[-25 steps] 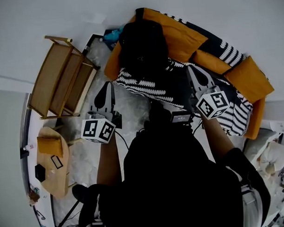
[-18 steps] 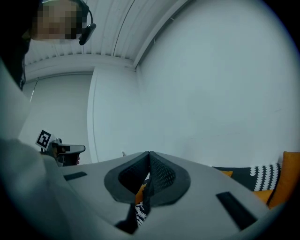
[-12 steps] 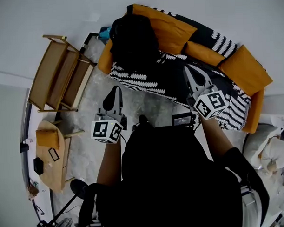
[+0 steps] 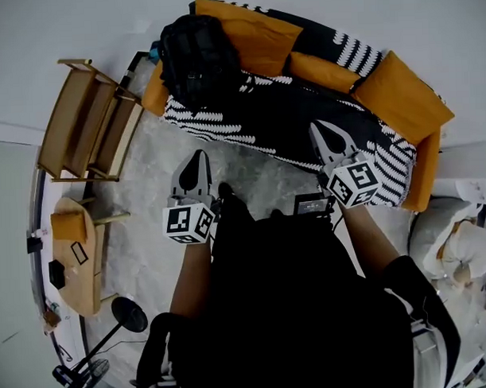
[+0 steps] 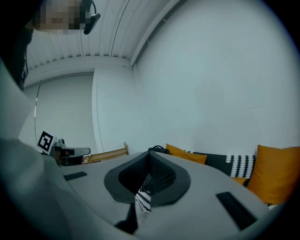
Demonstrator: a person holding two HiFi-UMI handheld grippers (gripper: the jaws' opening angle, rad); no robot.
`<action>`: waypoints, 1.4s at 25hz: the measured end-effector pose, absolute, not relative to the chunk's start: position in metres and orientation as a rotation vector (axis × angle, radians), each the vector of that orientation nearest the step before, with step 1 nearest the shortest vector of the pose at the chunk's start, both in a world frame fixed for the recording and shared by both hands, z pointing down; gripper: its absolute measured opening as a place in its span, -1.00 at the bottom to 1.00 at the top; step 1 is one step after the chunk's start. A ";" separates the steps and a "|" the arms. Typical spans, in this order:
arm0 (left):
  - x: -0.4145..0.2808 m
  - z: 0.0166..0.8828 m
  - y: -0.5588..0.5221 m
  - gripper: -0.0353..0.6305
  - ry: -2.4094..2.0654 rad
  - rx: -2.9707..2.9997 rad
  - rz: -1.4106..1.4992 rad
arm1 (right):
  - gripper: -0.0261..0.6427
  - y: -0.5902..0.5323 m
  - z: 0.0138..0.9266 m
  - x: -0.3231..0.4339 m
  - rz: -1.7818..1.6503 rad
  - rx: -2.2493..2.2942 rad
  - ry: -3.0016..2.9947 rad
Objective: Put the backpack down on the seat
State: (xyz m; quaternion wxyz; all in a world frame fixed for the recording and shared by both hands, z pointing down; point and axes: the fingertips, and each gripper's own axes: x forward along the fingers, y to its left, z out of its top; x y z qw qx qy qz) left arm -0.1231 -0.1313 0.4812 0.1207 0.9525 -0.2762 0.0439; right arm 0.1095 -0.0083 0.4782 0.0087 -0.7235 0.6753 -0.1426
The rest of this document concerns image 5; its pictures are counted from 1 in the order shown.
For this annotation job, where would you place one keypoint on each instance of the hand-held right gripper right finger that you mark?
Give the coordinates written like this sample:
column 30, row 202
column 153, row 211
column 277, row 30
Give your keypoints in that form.
column 181, row 182

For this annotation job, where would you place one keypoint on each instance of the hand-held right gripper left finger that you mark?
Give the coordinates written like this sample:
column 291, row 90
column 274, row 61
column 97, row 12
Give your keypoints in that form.
column 112, row 182

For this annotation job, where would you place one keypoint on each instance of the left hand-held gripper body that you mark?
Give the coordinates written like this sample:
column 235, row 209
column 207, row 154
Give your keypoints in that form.
column 45, row 142

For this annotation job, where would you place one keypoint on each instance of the black and white patterned backpack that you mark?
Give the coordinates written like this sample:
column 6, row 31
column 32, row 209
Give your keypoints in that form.
column 143, row 199

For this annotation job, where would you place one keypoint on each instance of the flat orange cushion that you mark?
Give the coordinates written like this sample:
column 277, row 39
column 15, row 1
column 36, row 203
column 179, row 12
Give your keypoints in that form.
column 185, row 153

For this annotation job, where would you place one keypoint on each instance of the person's light grey shirt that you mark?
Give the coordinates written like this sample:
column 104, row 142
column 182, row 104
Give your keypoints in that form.
column 23, row 168

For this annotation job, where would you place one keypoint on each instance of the black and white scalloped cushion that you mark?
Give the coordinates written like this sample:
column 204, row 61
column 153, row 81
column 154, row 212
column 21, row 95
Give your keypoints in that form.
column 241, row 165

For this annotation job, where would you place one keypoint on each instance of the large orange cushion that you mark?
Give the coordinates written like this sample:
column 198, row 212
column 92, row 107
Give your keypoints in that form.
column 274, row 173

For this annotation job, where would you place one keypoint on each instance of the person's head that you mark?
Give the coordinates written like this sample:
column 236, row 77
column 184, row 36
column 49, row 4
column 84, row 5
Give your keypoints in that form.
column 58, row 21

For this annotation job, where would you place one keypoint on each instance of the light wooden frame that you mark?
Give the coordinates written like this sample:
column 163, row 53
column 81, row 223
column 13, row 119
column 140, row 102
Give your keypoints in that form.
column 110, row 155

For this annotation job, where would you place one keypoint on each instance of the black head-worn camera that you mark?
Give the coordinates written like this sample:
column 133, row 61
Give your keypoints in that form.
column 92, row 22

